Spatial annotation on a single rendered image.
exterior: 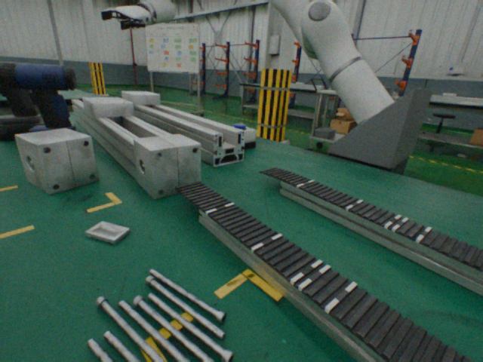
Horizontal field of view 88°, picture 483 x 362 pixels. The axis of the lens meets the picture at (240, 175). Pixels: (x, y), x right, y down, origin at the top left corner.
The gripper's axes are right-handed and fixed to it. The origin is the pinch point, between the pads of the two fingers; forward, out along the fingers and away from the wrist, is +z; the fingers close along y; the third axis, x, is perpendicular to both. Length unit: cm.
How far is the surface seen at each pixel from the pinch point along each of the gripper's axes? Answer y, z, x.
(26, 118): -8.3, 43.3, -17.7
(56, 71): -24.4, 39.8, 2.9
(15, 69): -18.4, 45.4, 2.4
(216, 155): -66, 31, -4
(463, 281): -109, 49, 16
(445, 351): -101, 62, 21
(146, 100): -18.7, 5.0, -22.8
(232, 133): -66, 24, -1
